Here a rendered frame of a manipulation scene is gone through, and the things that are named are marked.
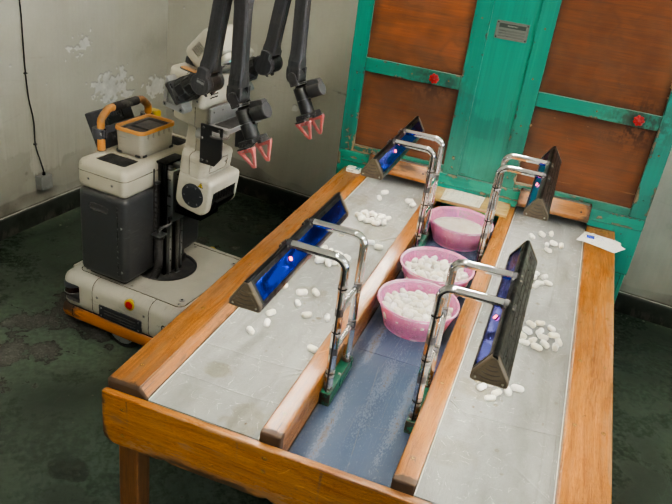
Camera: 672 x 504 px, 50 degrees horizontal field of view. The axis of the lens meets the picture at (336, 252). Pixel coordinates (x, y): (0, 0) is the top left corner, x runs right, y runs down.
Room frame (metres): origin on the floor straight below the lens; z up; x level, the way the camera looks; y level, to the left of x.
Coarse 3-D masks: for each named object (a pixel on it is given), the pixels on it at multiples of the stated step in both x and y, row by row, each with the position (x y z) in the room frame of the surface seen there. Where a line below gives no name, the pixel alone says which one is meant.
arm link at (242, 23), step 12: (240, 0) 2.43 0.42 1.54; (252, 0) 2.46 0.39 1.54; (240, 12) 2.44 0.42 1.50; (252, 12) 2.47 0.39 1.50; (240, 24) 2.44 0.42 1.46; (240, 36) 2.44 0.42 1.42; (240, 48) 2.43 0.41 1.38; (240, 60) 2.43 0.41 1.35; (240, 72) 2.43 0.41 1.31; (228, 84) 2.44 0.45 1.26; (240, 84) 2.43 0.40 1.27; (240, 96) 2.42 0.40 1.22
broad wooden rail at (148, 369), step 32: (320, 192) 2.78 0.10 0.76; (288, 224) 2.42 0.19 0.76; (256, 256) 2.14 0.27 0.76; (224, 288) 1.90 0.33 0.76; (192, 320) 1.70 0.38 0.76; (224, 320) 1.76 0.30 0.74; (160, 352) 1.54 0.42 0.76; (192, 352) 1.58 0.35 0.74; (128, 384) 1.39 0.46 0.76; (160, 384) 1.43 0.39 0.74
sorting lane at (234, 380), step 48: (336, 240) 2.40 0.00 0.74; (384, 240) 2.45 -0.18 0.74; (288, 288) 2.00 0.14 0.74; (336, 288) 2.04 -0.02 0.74; (240, 336) 1.69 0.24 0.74; (288, 336) 1.73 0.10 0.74; (192, 384) 1.45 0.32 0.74; (240, 384) 1.48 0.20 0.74; (288, 384) 1.51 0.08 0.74; (240, 432) 1.30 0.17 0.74
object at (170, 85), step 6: (180, 78) 2.53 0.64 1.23; (186, 78) 2.51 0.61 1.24; (168, 84) 2.50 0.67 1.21; (174, 84) 2.53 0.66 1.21; (180, 84) 2.51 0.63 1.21; (186, 84) 2.50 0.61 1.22; (168, 90) 2.50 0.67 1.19; (174, 90) 2.51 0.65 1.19; (180, 90) 2.50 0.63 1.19; (186, 90) 2.51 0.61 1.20; (192, 90) 2.50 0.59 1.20; (174, 96) 2.49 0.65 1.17; (180, 96) 2.51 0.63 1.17; (186, 96) 2.51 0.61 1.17; (192, 96) 2.52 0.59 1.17; (174, 102) 2.49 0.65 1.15; (180, 102) 2.50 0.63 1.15
